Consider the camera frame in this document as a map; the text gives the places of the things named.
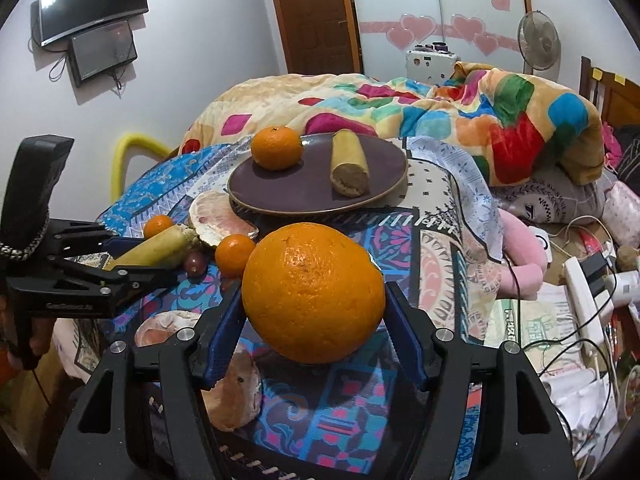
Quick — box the grey printed pillow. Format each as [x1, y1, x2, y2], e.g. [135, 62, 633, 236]
[494, 164, 621, 227]

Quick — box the green printed paper bag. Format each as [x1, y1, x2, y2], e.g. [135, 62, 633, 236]
[484, 285, 597, 377]

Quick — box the black power adapter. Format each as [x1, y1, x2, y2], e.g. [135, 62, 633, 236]
[582, 251, 620, 282]

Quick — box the small tangerine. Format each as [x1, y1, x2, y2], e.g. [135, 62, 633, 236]
[215, 235, 257, 279]
[143, 214, 176, 240]

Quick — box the pink plush toy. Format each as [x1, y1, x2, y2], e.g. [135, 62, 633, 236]
[497, 207, 552, 307]

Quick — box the colourful patchwork blanket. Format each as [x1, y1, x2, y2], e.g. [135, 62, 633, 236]
[180, 61, 607, 188]

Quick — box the small black monitor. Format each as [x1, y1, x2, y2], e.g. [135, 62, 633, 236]
[67, 19, 139, 88]

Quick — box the pink pillow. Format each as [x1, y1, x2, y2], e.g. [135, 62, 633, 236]
[602, 180, 640, 247]

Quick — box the pomelo peel piece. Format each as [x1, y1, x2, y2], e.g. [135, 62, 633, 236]
[134, 310, 203, 348]
[202, 347, 263, 432]

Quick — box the yellow foam tube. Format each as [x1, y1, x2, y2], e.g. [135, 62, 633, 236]
[115, 132, 174, 202]

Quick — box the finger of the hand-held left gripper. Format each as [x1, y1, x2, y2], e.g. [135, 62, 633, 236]
[49, 259, 167, 307]
[47, 219, 147, 257]

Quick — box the purple round plate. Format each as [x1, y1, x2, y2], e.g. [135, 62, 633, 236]
[227, 132, 408, 218]

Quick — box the blue patterned cloth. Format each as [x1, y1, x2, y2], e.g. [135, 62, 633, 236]
[95, 135, 506, 480]

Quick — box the person's left hand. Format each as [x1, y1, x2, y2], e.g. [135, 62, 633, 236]
[0, 316, 57, 376]

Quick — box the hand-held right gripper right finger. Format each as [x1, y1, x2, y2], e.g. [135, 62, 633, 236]
[382, 280, 581, 480]

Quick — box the white standing fan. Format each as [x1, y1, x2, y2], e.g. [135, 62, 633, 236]
[517, 10, 562, 77]

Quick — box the white box appliance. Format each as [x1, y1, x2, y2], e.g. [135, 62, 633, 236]
[405, 41, 461, 82]

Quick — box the dark red grape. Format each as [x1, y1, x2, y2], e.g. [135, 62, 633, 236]
[184, 251, 208, 277]

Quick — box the black monitor cable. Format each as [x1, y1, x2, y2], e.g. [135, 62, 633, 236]
[48, 51, 69, 82]

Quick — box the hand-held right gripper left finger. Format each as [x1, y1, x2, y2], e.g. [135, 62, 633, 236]
[47, 285, 251, 480]

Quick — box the large orange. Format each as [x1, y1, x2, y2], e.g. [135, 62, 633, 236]
[241, 222, 387, 365]

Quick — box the scallop shell near plate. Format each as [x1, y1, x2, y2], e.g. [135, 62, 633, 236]
[189, 191, 260, 250]

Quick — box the black wall television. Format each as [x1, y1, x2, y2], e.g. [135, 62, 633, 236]
[38, 0, 150, 48]

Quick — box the yellow banana piece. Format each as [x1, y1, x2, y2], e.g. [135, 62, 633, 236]
[106, 223, 202, 272]
[330, 129, 372, 197]

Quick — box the white power strip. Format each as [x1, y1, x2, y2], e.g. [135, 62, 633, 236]
[563, 257, 615, 362]

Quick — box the wooden bed headboard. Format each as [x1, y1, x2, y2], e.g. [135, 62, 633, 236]
[580, 55, 640, 128]

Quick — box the brown wooden door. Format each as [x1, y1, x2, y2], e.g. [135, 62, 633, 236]
[265, 0, 364, 76]

